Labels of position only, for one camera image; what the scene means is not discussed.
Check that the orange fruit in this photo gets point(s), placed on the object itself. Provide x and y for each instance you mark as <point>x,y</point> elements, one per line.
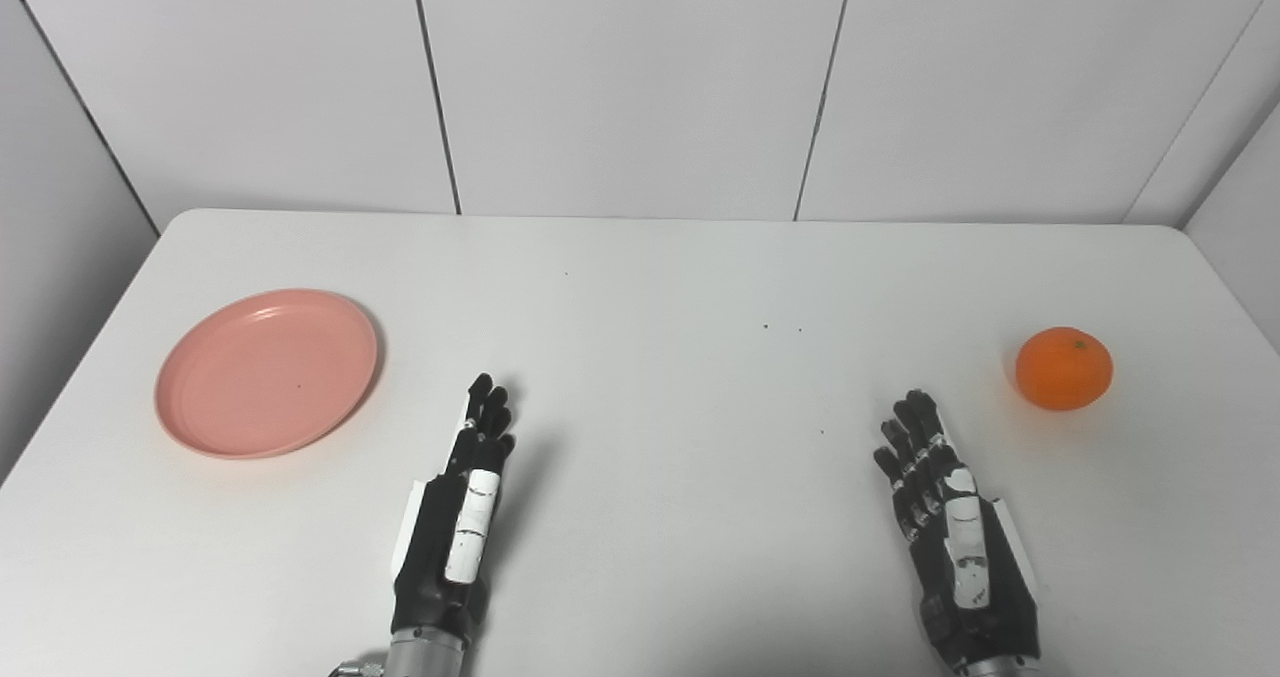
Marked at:
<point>1063,369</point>

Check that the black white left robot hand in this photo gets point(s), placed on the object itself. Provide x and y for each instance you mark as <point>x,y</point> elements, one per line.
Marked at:
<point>440,557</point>

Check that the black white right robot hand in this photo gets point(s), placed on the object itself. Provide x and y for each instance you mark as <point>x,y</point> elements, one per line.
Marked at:
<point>985,597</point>

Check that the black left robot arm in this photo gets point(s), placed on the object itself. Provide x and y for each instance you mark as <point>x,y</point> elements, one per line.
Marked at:
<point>420,657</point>

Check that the pink plastic plate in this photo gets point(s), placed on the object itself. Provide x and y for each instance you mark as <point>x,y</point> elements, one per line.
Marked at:
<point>265,375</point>

